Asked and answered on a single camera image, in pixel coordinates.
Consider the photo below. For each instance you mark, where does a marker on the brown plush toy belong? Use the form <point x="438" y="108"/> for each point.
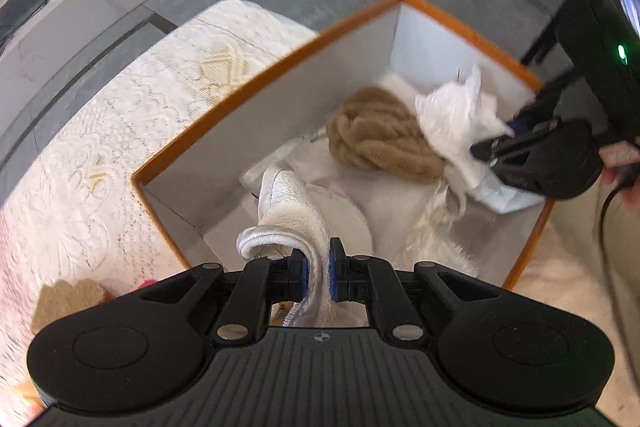
<point x="380" y="132"/>

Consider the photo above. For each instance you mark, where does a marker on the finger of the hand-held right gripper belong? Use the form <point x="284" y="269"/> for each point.
<point x="500" y="147"/>
<point x="545" y="99"/>

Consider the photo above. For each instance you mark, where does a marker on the person's right hand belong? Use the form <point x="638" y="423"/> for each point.
<point x="620" y="155"/>

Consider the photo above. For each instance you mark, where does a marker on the white marble television cabinet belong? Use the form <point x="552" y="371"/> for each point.
<point x="75" y="22"/>

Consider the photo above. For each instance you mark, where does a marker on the orange cardboard box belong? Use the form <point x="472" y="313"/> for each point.
<point x="250" y="117"/>

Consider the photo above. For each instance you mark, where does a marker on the white lace tablecloth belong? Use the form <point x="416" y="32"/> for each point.
<point x="100" y="132"/>

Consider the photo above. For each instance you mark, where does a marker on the pink white fuzzy sock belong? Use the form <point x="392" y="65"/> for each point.
<point x="287" y="202"/>

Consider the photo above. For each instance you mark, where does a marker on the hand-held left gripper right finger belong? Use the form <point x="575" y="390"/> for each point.
<point x="332" y="272"/>

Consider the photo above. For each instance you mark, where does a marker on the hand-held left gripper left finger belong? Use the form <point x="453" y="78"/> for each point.
<point x="301" y="274"/>

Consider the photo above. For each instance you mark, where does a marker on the beige speckled fabric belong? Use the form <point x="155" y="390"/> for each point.
<point x="590" y="307"/>

